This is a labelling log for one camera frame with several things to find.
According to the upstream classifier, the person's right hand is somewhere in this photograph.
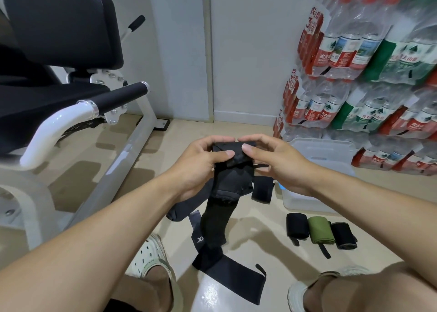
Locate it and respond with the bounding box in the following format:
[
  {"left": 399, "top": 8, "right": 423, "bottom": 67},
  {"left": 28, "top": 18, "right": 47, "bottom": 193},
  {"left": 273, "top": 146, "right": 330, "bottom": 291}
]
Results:
[{"left": 238, "top": 134, "right": 320, "bottom": 197}]

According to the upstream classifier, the person's left hand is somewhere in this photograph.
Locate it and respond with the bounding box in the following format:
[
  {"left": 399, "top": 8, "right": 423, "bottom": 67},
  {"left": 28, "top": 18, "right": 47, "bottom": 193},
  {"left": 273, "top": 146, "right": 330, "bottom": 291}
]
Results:
[{"left": 163, "top": 136, "right": 237, "bottom": 203}]

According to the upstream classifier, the long black wrist wrap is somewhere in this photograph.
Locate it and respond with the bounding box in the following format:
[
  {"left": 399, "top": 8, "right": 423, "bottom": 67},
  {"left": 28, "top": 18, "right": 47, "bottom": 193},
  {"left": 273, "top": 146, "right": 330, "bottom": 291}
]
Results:
[{"left": 191, "top": 141, "right": 271, "bottom": 306}]

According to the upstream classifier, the person's left forearm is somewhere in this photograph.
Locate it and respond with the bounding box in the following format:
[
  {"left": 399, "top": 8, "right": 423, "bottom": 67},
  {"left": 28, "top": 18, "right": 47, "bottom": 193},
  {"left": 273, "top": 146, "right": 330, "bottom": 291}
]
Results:
[{"left": 0, "top": 167, "right": 181, "bottom": 312}]

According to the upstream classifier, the person's right forearm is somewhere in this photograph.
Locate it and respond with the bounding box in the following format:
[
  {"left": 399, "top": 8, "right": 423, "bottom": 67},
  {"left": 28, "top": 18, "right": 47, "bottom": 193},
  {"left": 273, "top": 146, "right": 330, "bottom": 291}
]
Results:
[{"left": 309, "top": 165, "right": 437, "bottom": 288}]

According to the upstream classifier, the small rolled black wrap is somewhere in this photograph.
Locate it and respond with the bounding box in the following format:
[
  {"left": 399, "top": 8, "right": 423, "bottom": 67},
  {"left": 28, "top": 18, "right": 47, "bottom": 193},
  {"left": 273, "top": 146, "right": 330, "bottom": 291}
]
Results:
[{"left": 251, "top": 176, "right": 275, "bottom": 204}]

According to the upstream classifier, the dark grey wrist wrap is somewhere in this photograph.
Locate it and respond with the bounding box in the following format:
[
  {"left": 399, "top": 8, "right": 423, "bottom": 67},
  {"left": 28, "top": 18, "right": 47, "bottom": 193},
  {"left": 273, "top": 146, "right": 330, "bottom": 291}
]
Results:
[{"left": 166, "top": 185, "right": 209, "bottom": 255}]

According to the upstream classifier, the clear plastic storage box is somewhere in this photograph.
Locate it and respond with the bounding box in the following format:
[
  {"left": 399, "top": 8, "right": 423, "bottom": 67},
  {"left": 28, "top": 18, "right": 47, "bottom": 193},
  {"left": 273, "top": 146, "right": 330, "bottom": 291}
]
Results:
[{"left": 281, "top": 180, "right": 340, "bottom": 214}]

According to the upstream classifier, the clear plastic box lid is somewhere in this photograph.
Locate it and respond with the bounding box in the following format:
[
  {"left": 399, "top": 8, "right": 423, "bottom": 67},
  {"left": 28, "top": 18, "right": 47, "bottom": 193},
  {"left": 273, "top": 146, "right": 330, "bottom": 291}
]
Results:
[{"left": 289, "top": 137, "right": 358, "bottom": 176}]

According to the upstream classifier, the rolled black wrist wrap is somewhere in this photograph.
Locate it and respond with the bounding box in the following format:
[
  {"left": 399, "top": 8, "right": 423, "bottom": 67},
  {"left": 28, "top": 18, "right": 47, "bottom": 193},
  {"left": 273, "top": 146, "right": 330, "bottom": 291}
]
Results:
[
  {"left": 330, "top": 222, "right": 358, "bottom": 250},
  {"left": 286, "top": 213, "right": 310, "bottom": 247}
]

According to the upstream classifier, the rolled green wrist wrap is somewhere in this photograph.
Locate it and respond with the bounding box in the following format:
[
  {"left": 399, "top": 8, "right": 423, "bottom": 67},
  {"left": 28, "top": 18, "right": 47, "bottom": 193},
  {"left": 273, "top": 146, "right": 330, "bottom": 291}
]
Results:
[{"left": 307, "top": 216, "right": 336, "bottom": 259}]

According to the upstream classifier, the person's left white clog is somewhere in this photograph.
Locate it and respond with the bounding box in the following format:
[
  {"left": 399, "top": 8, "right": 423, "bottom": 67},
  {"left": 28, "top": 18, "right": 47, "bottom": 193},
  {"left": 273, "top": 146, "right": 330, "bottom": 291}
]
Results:
[{"left": 131, "top": 233, "right": 184, "bottom": 312}]

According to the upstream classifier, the person's white clog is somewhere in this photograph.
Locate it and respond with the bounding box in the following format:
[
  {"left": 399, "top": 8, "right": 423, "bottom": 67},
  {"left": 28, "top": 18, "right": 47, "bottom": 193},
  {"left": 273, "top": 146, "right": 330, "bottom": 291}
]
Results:
[
  {"left": 131, "top": 233, "right": 184, "bottom": 312},
  {"left": 287, "top": 265, "right": 373, "bottom": 312}
]

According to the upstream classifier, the stack of water bottle packs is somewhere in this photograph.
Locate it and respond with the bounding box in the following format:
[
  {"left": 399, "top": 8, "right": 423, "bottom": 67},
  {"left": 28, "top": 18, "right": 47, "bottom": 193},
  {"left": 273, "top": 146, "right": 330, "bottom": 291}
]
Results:
[{"left": 272, "top": 0, "right": 437, "bottom": 176}]

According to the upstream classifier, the person's right white clog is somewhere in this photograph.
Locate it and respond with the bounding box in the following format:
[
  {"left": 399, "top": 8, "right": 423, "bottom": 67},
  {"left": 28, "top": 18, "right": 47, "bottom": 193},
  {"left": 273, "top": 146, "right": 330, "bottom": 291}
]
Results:
[{"left": 287, "top": 265, "right": 373, "bottom": 312}]

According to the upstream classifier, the person's left leg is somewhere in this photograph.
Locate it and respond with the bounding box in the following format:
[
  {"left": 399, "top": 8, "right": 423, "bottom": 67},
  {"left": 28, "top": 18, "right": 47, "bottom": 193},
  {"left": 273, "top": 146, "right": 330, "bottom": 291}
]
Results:
[{"left": 111, "top": 263, "right": 175, "bottom": 312}]

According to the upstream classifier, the person's leg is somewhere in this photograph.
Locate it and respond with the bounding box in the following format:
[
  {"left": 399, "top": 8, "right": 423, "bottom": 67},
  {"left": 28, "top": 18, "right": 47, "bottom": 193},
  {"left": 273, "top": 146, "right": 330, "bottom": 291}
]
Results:
[
  {"left": 111, "top": 263, "right": 175, "bottom": 312},
  {"left": 303, "top": 261, "right": 437, "bottom": 312}
]

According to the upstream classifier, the thin lever with black grip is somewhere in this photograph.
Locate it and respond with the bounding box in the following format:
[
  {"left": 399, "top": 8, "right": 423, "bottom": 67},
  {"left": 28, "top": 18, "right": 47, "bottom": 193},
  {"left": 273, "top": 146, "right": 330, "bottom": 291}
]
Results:
[{"left": 119, "top": 15, "right": 146, "bottom": 43}]

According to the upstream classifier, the person's right leg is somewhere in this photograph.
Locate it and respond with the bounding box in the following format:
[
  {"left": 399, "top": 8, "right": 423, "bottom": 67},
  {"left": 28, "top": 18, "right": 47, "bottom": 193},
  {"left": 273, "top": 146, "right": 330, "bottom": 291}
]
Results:
[{"left": 303, "top": 261, "right": 437, "bottom": 312}]

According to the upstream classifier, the black gym machine seat pad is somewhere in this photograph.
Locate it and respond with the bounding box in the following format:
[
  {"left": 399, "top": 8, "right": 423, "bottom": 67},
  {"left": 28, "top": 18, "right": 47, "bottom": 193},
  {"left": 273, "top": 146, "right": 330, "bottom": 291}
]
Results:
[{"left": 0, "top": 44, "right": 111, "bottom": 156}]

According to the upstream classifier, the black gym machine back pad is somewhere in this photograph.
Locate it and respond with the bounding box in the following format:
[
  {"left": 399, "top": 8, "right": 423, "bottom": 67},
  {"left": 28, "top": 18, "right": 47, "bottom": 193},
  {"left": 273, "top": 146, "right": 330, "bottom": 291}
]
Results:
[{"left": 3, "top": 0, "right": 124, "bottom": 74}]

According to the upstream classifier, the white gym machine frame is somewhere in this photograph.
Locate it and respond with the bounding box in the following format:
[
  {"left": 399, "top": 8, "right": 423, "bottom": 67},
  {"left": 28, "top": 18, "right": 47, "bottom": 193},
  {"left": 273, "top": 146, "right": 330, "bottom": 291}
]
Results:
[{"left": 0, "top": 66, "right": 171, "bottom": 251}]

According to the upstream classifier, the white handle with black grip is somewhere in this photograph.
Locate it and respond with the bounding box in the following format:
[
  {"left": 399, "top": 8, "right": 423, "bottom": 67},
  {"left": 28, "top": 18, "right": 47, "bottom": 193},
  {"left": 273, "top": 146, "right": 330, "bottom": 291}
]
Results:
[{"left": 19, "top": 81, "right": 151, "bottom": 171}]

